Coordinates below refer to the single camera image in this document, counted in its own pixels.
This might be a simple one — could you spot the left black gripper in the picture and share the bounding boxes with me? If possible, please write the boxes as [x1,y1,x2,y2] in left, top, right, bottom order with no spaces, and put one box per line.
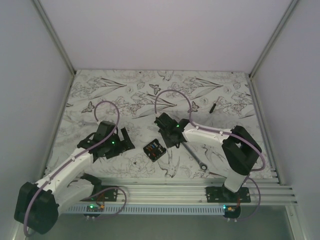
[104,128,134,159]

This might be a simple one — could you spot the black fuse box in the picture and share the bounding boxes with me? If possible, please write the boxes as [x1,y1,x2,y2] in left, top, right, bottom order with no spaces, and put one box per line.
[143,139,167,163]

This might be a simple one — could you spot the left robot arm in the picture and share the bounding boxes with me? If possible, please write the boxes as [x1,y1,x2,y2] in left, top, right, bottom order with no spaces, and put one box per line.
[14,121,135,237]

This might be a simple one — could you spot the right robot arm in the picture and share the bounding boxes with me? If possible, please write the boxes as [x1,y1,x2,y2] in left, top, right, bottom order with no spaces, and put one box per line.
[154,113,266,203]

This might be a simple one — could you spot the silver ratchet wrench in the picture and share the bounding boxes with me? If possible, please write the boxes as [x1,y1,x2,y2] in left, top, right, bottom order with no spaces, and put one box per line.
[182,142,208,171]

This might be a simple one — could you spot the floral patterned mat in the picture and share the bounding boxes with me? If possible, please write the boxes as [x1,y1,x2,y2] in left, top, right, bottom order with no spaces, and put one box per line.
[45,70,265,179]

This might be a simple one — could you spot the aluminium rail frame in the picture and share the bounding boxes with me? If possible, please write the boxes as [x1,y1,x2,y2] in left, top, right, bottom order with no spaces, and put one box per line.
[102,178,297,206]

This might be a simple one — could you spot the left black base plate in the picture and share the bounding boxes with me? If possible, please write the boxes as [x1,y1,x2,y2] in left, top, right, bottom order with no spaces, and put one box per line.
[81,185,118,202]

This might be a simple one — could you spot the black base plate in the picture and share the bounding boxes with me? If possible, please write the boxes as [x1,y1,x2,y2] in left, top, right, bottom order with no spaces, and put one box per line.
[81,185,118,202]
[205,186,251,203]

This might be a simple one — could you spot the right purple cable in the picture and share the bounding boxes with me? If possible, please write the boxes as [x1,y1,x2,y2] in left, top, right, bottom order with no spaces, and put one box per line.
[154,89,266,222]

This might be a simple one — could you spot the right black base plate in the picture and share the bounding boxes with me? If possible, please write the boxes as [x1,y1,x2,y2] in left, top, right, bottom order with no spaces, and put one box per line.
[205,186,251,203]

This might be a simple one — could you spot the grey slotted cable duct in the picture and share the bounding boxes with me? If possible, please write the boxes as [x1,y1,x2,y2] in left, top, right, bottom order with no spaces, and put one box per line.
[66,203,227,216]

